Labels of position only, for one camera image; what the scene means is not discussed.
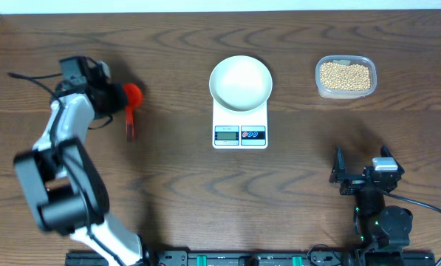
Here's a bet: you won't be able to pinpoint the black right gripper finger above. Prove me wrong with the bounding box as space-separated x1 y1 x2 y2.
380 144 393 158
329 147 346 183

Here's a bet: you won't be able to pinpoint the white digital kitchen scale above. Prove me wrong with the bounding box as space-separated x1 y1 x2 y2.
212 101 268 149

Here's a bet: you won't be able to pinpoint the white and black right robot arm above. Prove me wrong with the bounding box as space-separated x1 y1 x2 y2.
329 146 413 265

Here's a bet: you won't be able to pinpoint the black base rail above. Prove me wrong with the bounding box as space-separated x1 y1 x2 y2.
64 249 435 266

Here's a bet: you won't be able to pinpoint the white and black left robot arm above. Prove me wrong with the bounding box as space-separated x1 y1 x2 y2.
13 56 151 265

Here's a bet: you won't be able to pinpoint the white ceramic bowl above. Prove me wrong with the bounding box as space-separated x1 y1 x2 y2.
208 55 273 112

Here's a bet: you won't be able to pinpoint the clear plastic container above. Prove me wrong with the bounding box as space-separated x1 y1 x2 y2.
315 55 377 100

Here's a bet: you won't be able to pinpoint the yellow soybeans in container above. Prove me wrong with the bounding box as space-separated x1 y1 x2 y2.
319 62 371 91

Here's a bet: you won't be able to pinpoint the red plastic measuring scoop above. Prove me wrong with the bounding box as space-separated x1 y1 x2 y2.
123 83 143 142

